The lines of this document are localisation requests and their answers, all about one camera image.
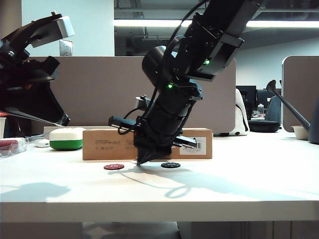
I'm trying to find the clear box with red chips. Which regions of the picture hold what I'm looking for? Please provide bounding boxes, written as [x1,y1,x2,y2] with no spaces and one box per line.
[0,137,27,159]

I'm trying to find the narrow grey desk partition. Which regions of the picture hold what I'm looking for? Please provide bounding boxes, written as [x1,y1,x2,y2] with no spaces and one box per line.
[281,55,319,133]

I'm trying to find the ceiling light strip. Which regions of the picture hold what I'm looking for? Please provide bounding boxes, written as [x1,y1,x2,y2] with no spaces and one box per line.
[114,19,319,28]

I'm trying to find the black round cushion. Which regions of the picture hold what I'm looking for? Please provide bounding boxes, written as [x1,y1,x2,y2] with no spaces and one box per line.
[248,120,281,133]

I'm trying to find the black poker chip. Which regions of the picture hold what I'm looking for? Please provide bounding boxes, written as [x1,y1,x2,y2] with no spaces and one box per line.
[160,161,181,169]

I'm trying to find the dark office chair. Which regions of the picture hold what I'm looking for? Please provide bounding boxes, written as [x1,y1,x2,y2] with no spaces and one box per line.
[265,95,284,123]

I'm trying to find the red poker chip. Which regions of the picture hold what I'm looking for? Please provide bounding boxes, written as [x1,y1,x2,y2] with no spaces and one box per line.
[103,163,125,171]

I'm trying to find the white and black plush toy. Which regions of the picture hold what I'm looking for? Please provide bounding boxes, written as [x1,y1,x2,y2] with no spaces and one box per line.
[213,88,250,137]

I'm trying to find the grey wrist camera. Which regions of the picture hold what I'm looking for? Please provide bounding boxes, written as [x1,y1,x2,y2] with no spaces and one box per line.
[135,95,152,111]
[2,11,76,49]

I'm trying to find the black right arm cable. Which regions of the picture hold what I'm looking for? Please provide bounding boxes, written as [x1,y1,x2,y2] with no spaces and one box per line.
[149,0,209,118]

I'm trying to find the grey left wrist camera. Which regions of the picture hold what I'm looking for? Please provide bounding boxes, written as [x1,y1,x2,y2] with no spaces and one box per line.
[2,11,76,49]

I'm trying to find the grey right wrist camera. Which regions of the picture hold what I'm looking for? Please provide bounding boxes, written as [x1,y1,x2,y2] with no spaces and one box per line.
[135,95,152,111]

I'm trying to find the dark grey watering can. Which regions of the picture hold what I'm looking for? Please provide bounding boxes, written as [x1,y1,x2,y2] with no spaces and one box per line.
[266,80,319,145]

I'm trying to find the white paper bowl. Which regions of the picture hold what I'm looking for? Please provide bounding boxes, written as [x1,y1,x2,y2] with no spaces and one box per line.
[291,125,311,141]

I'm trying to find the black computer monitor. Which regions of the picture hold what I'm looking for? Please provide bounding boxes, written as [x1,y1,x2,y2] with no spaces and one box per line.
[236,85,258,111]

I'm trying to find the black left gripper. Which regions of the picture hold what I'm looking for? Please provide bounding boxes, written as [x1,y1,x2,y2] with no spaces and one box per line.
[0,55,71,126]

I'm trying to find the white and green case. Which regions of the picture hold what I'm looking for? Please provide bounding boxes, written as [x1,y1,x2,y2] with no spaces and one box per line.
[49,127,84,151]

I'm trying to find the metal wall switch plate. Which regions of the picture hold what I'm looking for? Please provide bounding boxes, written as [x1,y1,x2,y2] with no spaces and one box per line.
[59,39,74,57]

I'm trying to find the small white earbuds case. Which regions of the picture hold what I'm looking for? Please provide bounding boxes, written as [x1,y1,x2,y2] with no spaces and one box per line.
[34,139,51,148]

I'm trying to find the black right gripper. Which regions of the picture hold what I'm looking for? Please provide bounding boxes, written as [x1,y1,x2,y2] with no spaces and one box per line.
[108,105,199,167]

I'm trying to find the brown cardboard box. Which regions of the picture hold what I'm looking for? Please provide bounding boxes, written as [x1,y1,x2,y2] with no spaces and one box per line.
[82,127,214,161]

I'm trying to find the wide grey desk partition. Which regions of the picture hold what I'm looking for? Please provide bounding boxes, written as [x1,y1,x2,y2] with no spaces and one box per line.
[26,56,237,135]

